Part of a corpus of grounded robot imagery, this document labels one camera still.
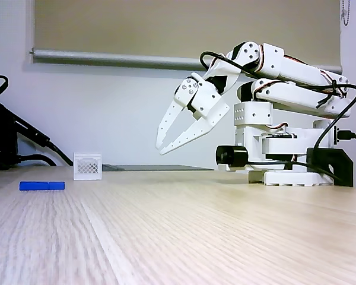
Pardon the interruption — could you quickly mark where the white lattice crate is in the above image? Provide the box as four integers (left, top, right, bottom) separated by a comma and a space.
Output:
73, 152, 103, 181

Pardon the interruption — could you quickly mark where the black equipment with cables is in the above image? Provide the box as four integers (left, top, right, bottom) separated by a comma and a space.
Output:
0, 100, 74, 173

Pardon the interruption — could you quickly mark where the black table clamp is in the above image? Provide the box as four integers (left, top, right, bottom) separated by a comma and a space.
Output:
306, 147, 355, 188

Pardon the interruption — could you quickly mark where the black power cable plug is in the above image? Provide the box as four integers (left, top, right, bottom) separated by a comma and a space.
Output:
339, 129, 356, 150

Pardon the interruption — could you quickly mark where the black round clamp knob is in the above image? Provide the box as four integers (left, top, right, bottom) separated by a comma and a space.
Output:
215, 145, 249, 167

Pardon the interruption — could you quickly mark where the blue peg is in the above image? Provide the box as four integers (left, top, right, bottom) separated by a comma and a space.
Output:
19, 180, 66, 192

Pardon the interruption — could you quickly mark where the beige roller blind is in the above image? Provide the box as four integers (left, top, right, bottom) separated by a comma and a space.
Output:
29, 0, 344, 75

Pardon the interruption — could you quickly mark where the metal bead chain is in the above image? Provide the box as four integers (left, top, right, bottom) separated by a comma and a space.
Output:
340, 0, 352, 27

